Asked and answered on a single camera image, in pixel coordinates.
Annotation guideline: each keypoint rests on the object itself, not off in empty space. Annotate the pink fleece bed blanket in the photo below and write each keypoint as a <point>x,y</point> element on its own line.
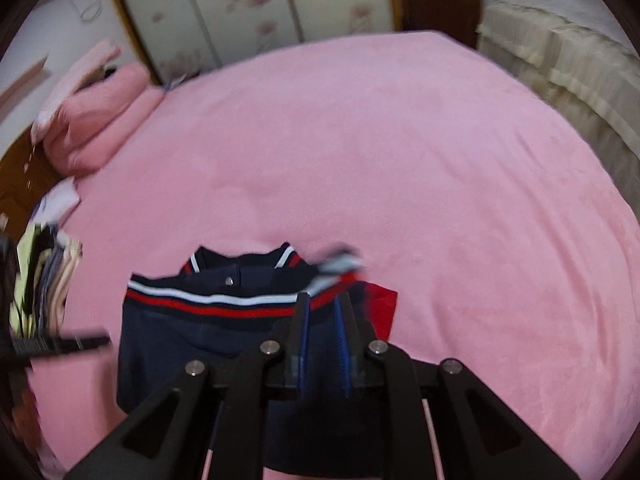
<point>400,160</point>

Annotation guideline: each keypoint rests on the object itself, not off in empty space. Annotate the wooden headboard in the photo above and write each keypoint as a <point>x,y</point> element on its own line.
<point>22,180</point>

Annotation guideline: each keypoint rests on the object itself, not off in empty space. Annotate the pale wooden wall strip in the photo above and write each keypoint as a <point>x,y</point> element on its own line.
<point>22,82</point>

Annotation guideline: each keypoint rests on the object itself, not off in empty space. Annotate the stack of folded clothes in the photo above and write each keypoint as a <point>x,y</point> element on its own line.
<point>47,280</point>

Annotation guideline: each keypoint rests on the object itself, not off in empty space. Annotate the white printed garment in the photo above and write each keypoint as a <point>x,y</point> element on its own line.
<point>60,201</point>

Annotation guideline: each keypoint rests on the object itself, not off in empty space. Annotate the folded pink quilt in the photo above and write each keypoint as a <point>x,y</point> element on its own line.
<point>105,120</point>

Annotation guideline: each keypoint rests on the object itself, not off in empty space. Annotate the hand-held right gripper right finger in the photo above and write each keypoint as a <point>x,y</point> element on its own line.
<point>342,345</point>

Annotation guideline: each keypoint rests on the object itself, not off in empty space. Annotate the pink pillow with lace trim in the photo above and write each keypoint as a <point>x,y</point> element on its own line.
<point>75,80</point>

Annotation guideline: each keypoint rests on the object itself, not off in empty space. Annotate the navy and red varsity jacket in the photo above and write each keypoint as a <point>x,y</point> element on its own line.
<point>200,325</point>

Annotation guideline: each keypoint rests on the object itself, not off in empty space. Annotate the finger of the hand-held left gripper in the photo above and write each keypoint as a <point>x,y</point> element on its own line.
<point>75,342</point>

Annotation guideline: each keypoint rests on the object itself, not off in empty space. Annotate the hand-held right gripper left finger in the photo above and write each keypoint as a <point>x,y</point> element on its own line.
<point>302,340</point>

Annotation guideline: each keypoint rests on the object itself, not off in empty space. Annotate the floral sliding-door wardrobe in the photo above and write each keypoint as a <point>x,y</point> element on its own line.
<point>250,10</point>

